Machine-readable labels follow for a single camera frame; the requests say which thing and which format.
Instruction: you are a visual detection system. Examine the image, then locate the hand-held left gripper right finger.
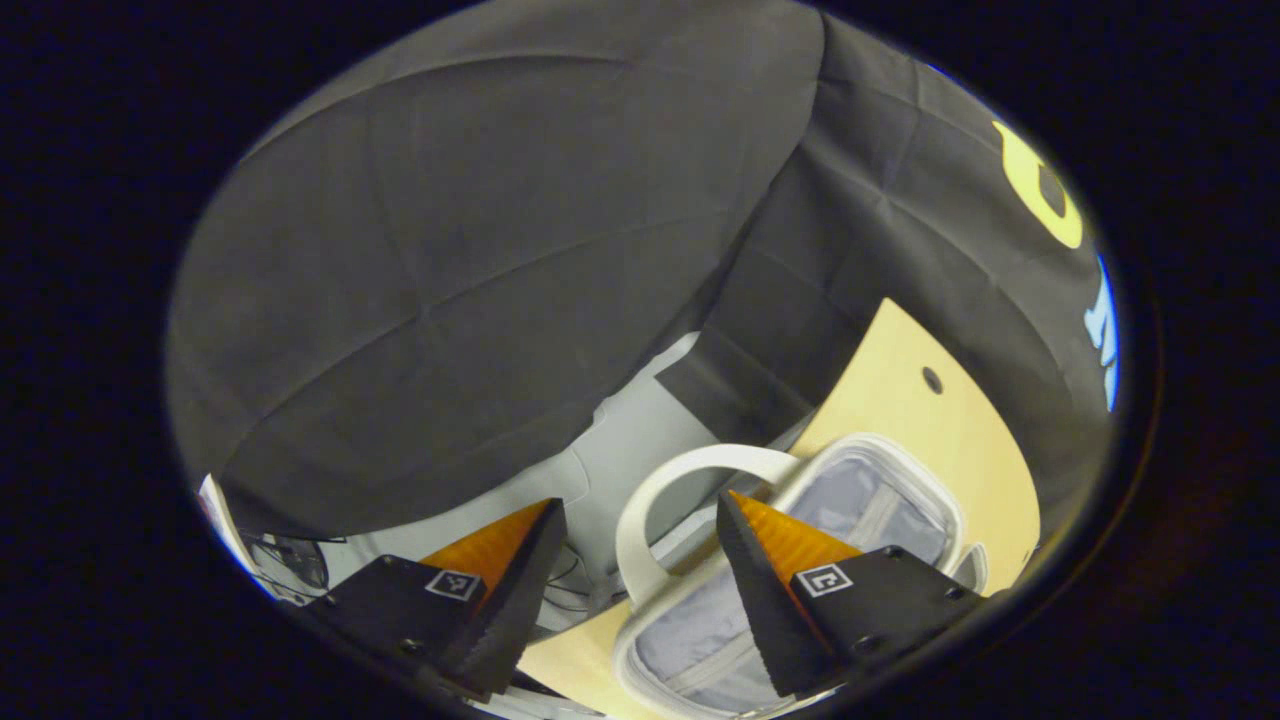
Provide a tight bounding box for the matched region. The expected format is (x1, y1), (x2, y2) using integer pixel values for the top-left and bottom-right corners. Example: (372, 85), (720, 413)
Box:
(715, 490), (986, 699)

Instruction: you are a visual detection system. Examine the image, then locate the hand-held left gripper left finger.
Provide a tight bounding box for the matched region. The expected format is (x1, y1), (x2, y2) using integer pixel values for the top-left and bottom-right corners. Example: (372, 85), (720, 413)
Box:
(300, 497), (569, 701)

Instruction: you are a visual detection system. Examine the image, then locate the white suitcase with handles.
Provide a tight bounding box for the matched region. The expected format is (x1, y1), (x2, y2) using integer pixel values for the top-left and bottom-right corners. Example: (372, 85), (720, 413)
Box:
(612, 432), (991, 720)

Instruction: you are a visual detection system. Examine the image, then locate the white flat panel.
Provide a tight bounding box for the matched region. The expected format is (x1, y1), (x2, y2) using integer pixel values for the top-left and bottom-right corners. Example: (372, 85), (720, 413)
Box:
(198, 475), (266, 601)

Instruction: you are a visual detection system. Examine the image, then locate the black backdrop cloth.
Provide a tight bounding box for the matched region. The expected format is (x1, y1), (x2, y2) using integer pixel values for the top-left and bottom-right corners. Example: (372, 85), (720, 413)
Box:
(165, 0), (1121, 541)

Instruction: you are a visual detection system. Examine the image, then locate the black cable bundle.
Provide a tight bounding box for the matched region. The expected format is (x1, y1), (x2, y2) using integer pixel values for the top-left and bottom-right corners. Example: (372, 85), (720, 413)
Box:
(245, 533), (331, 601)

